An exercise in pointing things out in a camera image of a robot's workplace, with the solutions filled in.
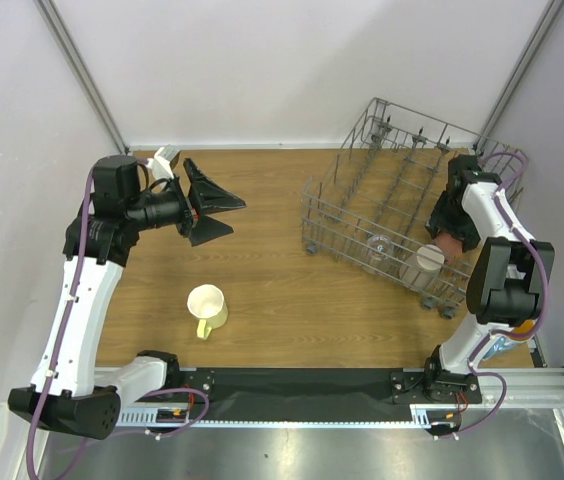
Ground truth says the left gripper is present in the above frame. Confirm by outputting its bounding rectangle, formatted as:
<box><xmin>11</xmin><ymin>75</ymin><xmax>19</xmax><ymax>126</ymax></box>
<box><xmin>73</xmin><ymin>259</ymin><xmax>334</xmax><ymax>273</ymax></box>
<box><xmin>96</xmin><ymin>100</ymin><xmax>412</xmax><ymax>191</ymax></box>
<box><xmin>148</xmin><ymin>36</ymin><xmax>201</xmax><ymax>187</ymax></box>
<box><xmin>126</xmin><ymin>159</ymin><xmax>244</xmax><ymax>246</ymax></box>

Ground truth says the pink patterned mug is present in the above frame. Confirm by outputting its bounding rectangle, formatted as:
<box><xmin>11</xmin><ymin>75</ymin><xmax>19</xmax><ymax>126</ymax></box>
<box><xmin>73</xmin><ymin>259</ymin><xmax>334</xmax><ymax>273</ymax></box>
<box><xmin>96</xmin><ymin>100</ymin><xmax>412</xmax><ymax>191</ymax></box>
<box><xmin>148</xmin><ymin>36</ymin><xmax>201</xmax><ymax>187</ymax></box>
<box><xmin>433</xmin><ymin>231</ymin><xmax>463</xmax><ymax>259</ymax></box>

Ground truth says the beige plastic cup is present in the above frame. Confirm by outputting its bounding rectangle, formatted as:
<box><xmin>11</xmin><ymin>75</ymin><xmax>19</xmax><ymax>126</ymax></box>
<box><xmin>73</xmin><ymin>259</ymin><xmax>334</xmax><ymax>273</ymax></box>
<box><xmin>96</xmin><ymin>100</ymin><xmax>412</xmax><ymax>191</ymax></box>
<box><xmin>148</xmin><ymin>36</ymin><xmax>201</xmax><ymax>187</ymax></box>
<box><xmin>399</xmin><ymin>244</ymin><xmax>445</xmax><ymax>291</ymax></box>

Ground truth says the clear plastic cup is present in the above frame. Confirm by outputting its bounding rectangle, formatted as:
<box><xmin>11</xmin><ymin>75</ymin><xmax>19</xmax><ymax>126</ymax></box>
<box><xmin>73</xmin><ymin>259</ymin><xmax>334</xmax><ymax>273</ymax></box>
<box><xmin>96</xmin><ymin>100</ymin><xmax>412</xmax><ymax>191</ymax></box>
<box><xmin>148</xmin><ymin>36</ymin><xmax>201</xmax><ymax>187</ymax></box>
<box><xmin>363</xmin><ymin>235</ymin><xmax>394</xmax><ymax>274</ymax></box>

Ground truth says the yellow mug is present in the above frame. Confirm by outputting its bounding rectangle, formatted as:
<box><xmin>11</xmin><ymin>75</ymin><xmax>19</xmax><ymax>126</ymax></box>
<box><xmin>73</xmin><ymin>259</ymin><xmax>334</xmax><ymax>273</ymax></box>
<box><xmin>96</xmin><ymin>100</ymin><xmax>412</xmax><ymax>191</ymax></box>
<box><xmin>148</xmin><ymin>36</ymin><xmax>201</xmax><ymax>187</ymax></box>
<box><xmin>187</xmin><ymin>284</ymin><xmax>228</xmax><ymax>340</ymax></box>

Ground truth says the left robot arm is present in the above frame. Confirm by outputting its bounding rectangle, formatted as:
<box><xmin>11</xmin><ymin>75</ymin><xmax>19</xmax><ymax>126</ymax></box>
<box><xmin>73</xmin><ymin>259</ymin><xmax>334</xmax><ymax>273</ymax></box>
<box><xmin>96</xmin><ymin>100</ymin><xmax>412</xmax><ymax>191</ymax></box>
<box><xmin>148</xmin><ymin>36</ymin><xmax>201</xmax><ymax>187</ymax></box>
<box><xmin>8</xmin><ymin>155</ymin><xmax>246</xmax><ymax>440</ymax></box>

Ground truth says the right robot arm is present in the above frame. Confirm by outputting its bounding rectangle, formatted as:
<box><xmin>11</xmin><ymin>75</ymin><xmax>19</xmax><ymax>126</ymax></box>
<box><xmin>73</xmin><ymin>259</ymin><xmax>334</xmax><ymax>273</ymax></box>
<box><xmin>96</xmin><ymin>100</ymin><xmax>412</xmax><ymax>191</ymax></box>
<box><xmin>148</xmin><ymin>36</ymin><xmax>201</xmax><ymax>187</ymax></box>
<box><xmin>422</xmin><ymin>154</ymin><xmax>555</xmax><ymax>403</ymax></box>

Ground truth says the blue mug orange inside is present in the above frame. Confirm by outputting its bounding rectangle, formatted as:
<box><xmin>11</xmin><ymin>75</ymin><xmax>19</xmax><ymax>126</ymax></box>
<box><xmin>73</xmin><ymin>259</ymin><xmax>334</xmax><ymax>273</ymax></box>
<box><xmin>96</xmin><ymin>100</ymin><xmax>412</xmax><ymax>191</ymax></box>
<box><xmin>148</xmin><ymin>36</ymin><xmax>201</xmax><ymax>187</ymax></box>
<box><xmin>483</xmin><ymin>319</ymin><xmax>535</xmax><ymax>360</ymax></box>

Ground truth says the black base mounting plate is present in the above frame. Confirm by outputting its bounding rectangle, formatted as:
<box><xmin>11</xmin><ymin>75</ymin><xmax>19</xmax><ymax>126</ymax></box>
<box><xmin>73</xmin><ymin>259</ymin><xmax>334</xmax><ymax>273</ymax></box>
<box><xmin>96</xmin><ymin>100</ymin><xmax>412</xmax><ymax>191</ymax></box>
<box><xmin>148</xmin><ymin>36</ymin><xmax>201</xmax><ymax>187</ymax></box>
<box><xmin>182</xmin><ymin>368</ymin><xmax>482</xmax><ymax>406</ymax></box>

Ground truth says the grey wire dish rack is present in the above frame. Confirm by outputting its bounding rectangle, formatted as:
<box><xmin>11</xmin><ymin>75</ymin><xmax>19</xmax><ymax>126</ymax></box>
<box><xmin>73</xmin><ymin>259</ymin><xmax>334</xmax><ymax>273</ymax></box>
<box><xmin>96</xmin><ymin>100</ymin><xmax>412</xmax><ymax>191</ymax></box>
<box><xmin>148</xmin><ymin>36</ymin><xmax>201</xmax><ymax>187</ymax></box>
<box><xmin>301</xmin><ymin>98</ymin><xmax>523</xmax><ymax>319</ymax></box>

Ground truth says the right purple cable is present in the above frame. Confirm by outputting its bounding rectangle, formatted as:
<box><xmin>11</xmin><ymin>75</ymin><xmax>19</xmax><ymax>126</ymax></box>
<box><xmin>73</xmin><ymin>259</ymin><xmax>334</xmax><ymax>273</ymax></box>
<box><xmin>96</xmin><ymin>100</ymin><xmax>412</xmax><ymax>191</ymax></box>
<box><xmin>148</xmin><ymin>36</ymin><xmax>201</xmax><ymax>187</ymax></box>
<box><xmin>436</xmin><ymin>151</ymin><xmax>549</xmax><ymax>441</ymax></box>

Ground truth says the grey cable duct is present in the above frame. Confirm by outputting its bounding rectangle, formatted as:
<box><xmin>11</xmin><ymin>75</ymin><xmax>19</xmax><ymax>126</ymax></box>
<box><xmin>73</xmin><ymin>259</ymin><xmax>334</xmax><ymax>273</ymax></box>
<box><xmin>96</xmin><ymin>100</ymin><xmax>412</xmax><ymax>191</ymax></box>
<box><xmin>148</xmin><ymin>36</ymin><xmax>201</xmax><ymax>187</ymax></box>
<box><xmin>117</xmin><ymin>403</ymin><xmax>459</xmax><ymax>430</ymax></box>

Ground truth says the right aluminium frame post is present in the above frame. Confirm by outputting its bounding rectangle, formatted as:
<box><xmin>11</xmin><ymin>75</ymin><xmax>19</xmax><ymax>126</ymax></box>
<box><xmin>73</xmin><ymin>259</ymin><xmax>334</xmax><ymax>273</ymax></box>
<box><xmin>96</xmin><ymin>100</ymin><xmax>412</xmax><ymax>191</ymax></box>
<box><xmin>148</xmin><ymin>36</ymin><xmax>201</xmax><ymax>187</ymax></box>
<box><xmin>472</xmin><ymin>0</ymin><xmax>564</xmax><ymax>148</ymax></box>

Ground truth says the aluminium frame post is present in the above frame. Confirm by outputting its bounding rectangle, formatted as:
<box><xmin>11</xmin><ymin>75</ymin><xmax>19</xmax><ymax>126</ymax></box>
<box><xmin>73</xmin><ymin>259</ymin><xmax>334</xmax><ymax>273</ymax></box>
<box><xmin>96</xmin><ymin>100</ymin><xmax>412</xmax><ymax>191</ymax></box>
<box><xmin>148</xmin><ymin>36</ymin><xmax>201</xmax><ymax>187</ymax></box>
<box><xmin>33</xmin><ymin>0</ymin><xmax>130</xmax><ymax>154</ymax></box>
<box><xmin>472</xmin><ymin>0</ymin><xmax>564</xmax><ymax>148</ymax></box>

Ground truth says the left aluminium frame post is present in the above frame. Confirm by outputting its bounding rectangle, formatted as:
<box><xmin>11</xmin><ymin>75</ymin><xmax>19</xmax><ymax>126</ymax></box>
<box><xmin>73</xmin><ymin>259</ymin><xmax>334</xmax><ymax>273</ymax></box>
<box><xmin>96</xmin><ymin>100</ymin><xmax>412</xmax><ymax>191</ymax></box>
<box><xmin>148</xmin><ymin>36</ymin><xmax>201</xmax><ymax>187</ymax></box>
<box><xmin>33</xmin><ymin>0</ymin><xmax>130</xmax><ymax>154</ymax></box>

